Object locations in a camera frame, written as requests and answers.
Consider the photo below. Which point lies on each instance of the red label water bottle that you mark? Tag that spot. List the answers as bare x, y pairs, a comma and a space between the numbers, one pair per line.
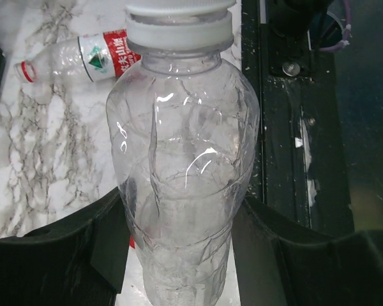
89, 58

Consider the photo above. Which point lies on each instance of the clear unlabelled plastic bottle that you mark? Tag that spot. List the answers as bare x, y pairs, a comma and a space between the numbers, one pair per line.
183, 126

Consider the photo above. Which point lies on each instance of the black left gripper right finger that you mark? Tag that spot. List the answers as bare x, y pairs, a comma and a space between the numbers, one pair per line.
280, 262

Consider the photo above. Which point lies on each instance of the white blue Pocari cap spare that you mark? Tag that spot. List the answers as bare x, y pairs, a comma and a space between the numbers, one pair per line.
161, 8

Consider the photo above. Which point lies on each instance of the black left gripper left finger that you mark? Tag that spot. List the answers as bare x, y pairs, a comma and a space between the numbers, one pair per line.
77, 260

